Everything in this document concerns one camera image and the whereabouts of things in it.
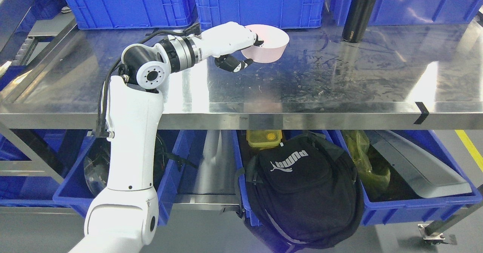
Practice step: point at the blue bin lower left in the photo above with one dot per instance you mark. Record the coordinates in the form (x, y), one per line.
(74, 191)

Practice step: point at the blue crate top middle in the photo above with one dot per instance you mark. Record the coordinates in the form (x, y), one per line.
(283, 14)

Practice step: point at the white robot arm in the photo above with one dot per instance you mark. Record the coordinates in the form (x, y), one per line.
(123, 217)

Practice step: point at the pink ikea bowl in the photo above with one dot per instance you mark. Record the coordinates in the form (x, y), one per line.
(274, 39)

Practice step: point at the blue bin lower right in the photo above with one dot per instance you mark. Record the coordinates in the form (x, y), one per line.
(388, 212)

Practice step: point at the steel table frame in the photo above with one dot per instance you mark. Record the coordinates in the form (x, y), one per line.
(320, 82)

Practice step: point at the blue bin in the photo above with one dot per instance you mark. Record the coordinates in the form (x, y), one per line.
(388, 212)
(74, 191)

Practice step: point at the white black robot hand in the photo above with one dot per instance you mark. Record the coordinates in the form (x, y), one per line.
(223, 40)

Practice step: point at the blue crate top right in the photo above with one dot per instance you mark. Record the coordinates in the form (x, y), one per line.
(423, 12)

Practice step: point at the blue crate top left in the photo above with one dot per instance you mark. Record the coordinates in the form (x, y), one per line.
(129, 14)

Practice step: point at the blue crate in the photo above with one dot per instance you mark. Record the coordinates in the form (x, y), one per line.
(283, 14)
(423, 12)
(129, 14)

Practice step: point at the grey flat panel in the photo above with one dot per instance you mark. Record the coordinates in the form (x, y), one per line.
(427, 175)

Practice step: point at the black tape strip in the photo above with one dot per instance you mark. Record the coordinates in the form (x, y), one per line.
(424, 112)

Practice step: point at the yellow-green plastic bag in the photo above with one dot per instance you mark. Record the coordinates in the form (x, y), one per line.
(373, 169)

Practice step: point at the black helmet with visor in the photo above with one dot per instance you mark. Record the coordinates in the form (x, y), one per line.
(96, 164)

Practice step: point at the black thermos bottle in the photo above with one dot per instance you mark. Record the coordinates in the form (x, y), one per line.
(357, 20)

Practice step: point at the yellow lidded food container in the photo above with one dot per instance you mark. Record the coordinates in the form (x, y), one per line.
(264, 139)

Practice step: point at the black puma backpack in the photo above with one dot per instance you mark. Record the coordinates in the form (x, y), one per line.
(304, 193)

